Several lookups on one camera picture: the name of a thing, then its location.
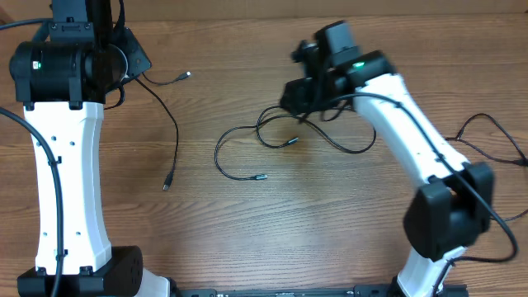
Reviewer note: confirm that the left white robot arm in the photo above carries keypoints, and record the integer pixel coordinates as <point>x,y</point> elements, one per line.
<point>62,81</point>

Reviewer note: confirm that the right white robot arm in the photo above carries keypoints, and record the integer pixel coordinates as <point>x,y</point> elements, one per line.
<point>452,196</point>

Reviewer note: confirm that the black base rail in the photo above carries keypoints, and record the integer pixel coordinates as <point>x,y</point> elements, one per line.
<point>321,290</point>

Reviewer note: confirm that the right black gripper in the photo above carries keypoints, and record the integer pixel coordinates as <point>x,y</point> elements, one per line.
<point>300,90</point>

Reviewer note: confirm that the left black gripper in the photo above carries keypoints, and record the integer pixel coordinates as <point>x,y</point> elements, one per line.
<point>126,40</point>

